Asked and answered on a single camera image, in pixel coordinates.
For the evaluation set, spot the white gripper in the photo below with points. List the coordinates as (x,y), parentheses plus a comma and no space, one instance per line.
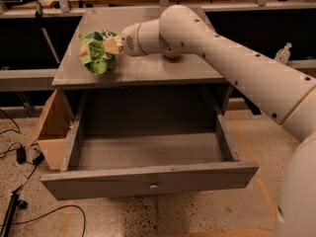
(129,42)

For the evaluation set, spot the grey open top drawer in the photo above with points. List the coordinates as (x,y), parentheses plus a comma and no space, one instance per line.
(121,145)

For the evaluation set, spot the grey wooden cabinet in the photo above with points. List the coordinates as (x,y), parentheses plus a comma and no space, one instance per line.
(134,71)

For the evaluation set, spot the green rice chip bag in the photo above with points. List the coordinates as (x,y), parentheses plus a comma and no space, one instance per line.
(92,52)

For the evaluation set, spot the black stand leg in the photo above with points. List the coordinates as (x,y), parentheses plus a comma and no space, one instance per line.
(14,203)

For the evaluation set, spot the small metal drawer knob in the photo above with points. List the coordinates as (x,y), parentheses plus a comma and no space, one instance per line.
(153,188)

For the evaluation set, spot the clear sanitizer pump bottle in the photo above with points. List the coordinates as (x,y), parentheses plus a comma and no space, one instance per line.
(283,54)

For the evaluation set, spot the red apple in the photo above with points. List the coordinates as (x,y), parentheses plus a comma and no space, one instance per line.
(172,56)

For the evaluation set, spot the black power adapter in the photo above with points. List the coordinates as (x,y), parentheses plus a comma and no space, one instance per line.
(21,155)

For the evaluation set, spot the brown cardboard box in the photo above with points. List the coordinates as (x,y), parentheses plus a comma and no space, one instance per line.
(52,129)

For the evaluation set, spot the grey metal rail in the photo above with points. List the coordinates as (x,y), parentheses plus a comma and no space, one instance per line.
(41,79)

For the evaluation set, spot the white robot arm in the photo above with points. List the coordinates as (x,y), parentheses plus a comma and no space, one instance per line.
(286,95)

